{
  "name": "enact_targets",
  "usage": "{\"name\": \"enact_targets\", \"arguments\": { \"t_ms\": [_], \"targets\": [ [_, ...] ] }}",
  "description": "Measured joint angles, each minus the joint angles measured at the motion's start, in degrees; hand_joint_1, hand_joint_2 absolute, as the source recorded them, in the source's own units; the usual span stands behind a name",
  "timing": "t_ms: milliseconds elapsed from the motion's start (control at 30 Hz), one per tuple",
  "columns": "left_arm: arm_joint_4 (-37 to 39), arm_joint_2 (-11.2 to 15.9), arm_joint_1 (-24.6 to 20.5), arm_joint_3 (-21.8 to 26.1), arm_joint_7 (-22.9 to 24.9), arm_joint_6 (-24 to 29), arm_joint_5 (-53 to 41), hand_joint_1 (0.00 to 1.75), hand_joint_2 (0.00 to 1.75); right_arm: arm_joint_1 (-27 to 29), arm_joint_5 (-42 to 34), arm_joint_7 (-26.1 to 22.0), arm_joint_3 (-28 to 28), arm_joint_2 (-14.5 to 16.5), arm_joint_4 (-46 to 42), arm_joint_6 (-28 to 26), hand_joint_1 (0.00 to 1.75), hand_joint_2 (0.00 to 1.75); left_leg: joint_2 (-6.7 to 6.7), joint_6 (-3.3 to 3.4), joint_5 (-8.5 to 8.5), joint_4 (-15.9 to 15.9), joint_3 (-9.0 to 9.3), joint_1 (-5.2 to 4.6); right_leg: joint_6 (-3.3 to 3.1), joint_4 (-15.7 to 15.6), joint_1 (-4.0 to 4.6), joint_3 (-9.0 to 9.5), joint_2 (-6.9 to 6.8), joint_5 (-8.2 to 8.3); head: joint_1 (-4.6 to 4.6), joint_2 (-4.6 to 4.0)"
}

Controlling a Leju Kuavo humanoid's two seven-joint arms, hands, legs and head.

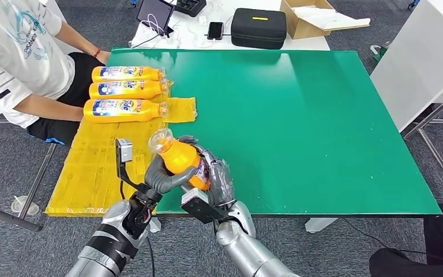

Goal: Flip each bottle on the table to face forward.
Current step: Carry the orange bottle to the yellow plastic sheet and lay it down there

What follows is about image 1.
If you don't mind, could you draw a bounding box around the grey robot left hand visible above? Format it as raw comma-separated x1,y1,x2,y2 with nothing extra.
144,152,200,195

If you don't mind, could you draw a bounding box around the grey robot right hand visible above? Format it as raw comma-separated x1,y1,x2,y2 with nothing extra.
177,135,236,209

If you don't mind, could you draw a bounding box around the person's left hand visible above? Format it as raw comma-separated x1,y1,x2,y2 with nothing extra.
94,50,111,65

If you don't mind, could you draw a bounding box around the orange detergent bottle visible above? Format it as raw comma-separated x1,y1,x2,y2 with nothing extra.
91,65,166,83
148,128,212,192
82,98,169,124
88,79,170,100

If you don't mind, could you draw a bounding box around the black tablet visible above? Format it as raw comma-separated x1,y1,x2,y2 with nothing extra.
136,0,175,38

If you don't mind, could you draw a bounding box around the yellow taped cardboard mat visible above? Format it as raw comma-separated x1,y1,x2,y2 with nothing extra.
44,82,198,218

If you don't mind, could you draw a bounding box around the person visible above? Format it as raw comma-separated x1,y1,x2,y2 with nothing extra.
0,0,111,147
369,203,443,277

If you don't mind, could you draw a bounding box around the black controller device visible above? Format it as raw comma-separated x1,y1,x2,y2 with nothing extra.
175,0,208,18

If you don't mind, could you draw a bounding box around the black smartphone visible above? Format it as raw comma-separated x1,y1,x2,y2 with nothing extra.
207,21,225,41

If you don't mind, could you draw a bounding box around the green top table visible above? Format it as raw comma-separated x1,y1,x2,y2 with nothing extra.
106,47,442,235

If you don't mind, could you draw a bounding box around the clear plastic cup lid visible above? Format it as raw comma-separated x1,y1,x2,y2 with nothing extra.
10,194,40,216

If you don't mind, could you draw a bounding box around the black zip case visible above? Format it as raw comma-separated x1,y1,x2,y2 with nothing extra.
230,8,288,50

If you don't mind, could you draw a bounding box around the white desk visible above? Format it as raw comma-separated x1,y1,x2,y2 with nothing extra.
129,0,331,51

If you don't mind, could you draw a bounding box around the brown cardboard box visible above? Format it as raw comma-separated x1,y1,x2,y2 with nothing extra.
280,0,371,40

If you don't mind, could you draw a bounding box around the white foam sheet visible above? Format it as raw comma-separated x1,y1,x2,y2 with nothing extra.
292,6,371,31

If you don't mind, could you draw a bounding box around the green and white object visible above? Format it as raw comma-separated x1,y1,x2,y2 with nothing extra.
369,41,391,63

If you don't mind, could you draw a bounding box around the white side table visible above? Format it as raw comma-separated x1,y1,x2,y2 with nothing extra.
369,0,443,207

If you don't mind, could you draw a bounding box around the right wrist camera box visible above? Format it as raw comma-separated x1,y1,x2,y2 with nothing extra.
180,188,231,225

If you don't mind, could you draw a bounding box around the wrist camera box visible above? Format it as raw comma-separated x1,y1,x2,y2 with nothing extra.
180,188,231,225
115,138,159,194

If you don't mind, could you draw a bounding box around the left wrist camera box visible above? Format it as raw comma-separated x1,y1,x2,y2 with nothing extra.
115,138,159,194

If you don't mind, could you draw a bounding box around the metal stool frame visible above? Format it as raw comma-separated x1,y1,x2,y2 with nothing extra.
0,119,59,233

